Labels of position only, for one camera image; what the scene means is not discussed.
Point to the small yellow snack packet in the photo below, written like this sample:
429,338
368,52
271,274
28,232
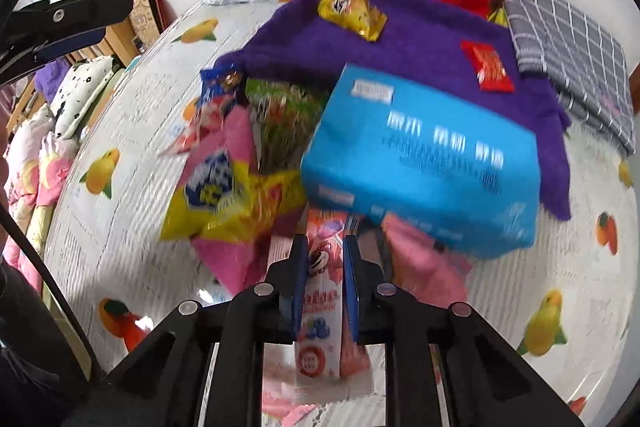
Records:
350,7

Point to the green snack packet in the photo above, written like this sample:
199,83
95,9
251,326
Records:
280,127

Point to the small red snack packet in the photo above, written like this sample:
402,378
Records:
489,67

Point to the pink and white snack packet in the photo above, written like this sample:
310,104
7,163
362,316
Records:
205,124

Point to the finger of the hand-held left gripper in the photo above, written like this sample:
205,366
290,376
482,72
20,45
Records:
60,24

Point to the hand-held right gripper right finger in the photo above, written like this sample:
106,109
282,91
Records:
350,287

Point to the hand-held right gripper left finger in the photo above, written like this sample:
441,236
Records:
300,287

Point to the blue cookie packet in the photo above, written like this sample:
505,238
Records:
220,82

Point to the purple towel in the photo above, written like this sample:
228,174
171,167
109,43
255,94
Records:
425,37

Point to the blue tissue pack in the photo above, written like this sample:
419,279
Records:
420,157

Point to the pink bedding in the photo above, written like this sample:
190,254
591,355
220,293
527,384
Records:
30,167

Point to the patterned box with red edge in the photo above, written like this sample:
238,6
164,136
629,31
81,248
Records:
147,22

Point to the dark cloth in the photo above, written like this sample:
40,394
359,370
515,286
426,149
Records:
30,357

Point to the white spotted pillow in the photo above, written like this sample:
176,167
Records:
82,92

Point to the purple cloth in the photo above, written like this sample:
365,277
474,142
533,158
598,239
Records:
50,79

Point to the pale pink snack packet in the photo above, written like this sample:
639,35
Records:
425,272

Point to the grey checked cloth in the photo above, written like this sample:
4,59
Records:
570,52

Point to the pink and yellow chips bag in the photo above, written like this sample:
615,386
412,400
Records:
220,197

